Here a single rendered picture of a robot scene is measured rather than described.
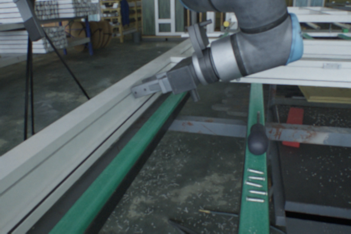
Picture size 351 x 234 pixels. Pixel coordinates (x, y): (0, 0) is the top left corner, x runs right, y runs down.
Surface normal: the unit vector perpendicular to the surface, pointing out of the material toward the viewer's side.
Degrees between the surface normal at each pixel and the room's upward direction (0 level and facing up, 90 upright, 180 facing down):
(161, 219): 0
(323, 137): 90
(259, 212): 0
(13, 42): 90
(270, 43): 107
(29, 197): 90
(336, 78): 90
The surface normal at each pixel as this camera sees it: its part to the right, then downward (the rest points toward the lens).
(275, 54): -0.15, 0.60
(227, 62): -0.28, 0.36
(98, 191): -0.04, -0.93
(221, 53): -0.42, -0.14
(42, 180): 0.96, 0.07
